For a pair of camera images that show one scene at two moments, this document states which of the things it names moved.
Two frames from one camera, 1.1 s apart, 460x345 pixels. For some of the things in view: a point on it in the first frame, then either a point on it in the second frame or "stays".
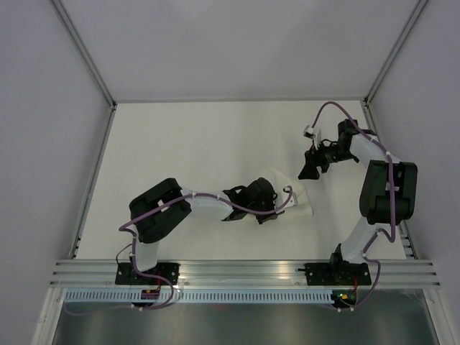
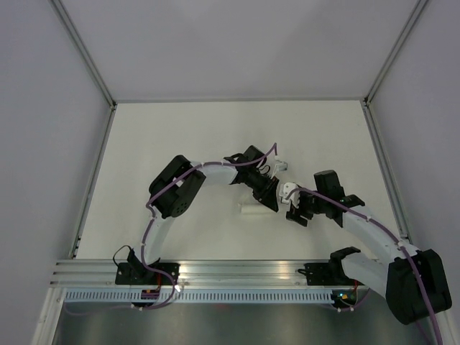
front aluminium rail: x=385 y=273 stays
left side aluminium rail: x=78 y=238 stays
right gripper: x=312 y=159 → x=295 y=213
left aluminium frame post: x=85 y=52 stays
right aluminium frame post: x=418 y=7 stays
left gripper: x=261 y=220 → x=267 y=195
